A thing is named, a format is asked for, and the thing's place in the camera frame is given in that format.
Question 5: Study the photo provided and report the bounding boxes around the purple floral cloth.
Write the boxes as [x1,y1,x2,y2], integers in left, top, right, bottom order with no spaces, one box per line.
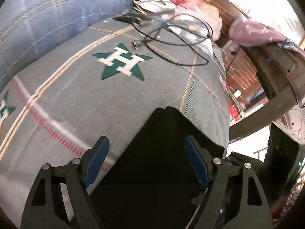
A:
[229,19,304,58]

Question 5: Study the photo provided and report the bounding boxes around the black cable on bed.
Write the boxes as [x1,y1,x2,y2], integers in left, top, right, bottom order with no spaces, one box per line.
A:
[113,9,214,67]

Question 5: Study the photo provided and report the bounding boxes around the blue plaid pillow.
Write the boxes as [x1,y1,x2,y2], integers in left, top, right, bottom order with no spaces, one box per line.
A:
[1,0,133,88]

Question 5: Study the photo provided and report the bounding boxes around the black pants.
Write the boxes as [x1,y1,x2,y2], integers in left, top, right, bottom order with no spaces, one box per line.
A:
[90,107,224,228]

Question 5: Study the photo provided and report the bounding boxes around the white papers pile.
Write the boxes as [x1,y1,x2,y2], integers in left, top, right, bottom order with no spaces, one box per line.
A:
[133,0,176,14]

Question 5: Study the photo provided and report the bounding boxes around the grey patterned bed sheet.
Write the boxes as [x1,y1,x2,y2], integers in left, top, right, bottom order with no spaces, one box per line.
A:
[1,19,230,226]

